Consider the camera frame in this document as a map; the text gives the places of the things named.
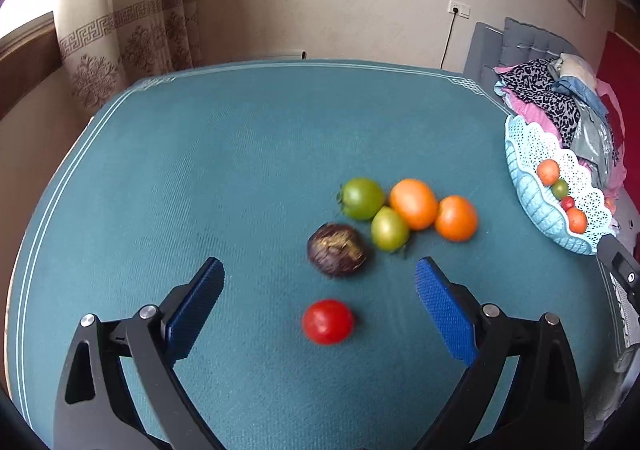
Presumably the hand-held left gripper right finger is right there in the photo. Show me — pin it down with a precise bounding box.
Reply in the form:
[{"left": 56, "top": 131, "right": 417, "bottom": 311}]
[{"left": 415, "top": 256, "right": 586, "bottom": 450}]

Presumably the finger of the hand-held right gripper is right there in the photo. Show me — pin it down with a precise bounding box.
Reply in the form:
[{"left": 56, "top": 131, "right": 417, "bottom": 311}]
[{"left": 597, "top": 235, "right": 640, "bottom": 315}]

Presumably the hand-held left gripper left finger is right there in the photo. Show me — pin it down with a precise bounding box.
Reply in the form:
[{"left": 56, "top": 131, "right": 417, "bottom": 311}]
[{"left": 52, "top": 257, "right": 226, "bottom": 450}]

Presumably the smooth orange mandarin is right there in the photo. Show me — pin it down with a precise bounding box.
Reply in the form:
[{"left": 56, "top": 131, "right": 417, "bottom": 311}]
[{"left": 389, "top": 178, "right": 440, "bottom": 231}]

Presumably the dark purple wrinkled fruit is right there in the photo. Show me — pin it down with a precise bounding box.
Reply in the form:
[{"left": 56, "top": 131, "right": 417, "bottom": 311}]
[{"left": 306, "top": 222, "right": 372, "bottom": 278}]

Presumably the light blue perforated plastic basket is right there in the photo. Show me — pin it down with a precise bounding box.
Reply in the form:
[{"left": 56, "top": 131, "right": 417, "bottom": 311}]
[{"left": 504, "top": 115, "right": 617, "bottom": 256}]

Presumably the large green tomato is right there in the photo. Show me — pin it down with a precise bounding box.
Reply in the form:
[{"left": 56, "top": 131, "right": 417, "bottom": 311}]
[{"left": 340, "top": 177, "right": 386, "bottom": 222}]

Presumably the grey-blue floral garment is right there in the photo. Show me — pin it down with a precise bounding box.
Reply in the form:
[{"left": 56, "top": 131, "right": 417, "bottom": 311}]
[{"left": 570, "top": 100, "right": 618, "bottom": 166}]

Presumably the light blue denim garment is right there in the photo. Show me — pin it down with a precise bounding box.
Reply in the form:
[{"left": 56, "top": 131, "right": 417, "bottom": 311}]
[{"left": 550, "top": 75, "right": 608, "bottom": 116}]

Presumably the pile of clothes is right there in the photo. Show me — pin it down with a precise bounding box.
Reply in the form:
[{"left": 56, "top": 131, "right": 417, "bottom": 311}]
[{"left": 495, "top": 80, "right": 628, "bottom": 191}]

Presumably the leopard print garment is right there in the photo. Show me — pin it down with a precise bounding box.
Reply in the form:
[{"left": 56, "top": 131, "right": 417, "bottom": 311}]
[{"left": 500, "top": 59, "right": 583, "bottom": 148}]

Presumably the white garment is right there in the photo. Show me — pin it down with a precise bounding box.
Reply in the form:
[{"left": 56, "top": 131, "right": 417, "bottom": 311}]
[{"left": 555, "top": 52, "right": 598, "bottom": 81}]

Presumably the grey quilted cushion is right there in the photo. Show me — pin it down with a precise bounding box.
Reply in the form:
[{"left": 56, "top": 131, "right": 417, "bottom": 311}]
[{"left": 502, "top": 17, "right": 581, "bottom": 66}]

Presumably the beige patterned curtain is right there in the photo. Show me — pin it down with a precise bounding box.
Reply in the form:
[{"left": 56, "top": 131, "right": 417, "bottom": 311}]
[{"left": 52, "top": 0, "right": 203, "bottom": 113}]

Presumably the red wall panel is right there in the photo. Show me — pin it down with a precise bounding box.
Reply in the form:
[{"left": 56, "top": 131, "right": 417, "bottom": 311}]
[{"left": 595, "top": 30, "right": 640, "bottom": 151}]

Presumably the black power cable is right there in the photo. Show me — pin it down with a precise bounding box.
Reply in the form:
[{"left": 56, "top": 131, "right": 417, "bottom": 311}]
[{"left": 440, "top": 10, "right": 458, "bottom": 70}]

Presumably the wooden window frame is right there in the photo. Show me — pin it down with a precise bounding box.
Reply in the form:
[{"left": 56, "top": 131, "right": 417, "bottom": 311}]
[{"left": 0, "top": 12, "right": 63, "bottom": 121}]

